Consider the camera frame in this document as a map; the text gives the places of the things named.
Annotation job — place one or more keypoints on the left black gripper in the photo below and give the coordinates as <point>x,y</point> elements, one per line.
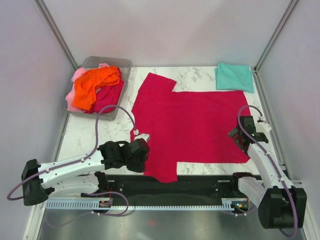
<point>140,168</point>

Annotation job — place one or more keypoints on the aluminium frame post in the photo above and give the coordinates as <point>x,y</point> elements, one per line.
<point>56,32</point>
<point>276,33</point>

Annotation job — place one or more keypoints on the magenta t shirt in bin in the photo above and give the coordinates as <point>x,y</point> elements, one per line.
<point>108,95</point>

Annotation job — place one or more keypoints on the light pink t shirt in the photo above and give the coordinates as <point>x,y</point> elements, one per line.
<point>71,94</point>

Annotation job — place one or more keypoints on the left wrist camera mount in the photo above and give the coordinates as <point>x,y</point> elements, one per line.
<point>139,144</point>

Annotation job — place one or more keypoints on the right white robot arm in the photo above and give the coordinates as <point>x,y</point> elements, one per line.
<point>280,204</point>

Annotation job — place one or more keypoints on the grey plastic bin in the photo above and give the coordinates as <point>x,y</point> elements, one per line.
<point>125,66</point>

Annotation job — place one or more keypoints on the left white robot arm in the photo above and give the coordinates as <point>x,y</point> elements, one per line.
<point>41,180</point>

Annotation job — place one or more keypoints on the folded teal t shirt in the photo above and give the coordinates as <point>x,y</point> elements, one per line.
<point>229,77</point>

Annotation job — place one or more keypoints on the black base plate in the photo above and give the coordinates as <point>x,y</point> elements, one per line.
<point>139,190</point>

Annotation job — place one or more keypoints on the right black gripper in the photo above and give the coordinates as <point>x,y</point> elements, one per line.
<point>233,132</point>

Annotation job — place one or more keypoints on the orange t shirt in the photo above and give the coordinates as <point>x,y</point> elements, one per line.
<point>87,84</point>

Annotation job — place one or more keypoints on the crimson red t shirt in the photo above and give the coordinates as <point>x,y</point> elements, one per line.
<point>187,126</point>

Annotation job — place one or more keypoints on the white slotted cable duct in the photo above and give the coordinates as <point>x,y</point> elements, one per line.
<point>99,204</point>

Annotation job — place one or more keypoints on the right aluminium frame post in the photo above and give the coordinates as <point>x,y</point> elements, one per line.
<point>276,33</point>

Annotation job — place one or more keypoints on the left aluminium frame post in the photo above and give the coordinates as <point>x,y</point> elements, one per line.
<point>56,32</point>

